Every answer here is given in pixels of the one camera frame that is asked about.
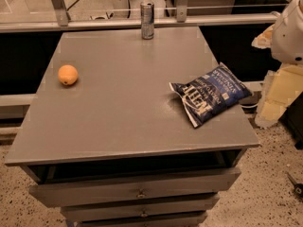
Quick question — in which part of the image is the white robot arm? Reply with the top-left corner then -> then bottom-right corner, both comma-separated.
271,0 -> 303,64

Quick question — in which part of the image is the blue potato chip bag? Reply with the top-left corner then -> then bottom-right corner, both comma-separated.
169,62 -> 253,128

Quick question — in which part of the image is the grey drawer cabinet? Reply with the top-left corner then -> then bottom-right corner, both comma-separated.
4,26 -> 261,227

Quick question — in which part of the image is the orange fruit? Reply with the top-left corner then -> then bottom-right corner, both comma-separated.
58,64 -> 79,86

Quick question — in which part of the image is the silver blue drink can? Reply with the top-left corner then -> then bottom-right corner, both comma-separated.
140,1 -> 154,40

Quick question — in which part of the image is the middle grey drawer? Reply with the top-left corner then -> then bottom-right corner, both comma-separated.
61,193 -> 219,221

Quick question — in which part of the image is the grey drawer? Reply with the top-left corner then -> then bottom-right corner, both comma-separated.
61,193 -> 219,221
77,211 -> 207,227
29,167 -> 241,207

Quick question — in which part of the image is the bottom grey drawer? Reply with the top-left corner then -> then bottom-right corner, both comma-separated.
77,211 -> 207,227

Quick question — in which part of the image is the metal guard railing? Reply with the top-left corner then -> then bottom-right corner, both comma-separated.
0,0 -> 291,33

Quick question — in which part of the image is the top grey drawer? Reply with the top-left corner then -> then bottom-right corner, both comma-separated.
29,167 -> 241,207

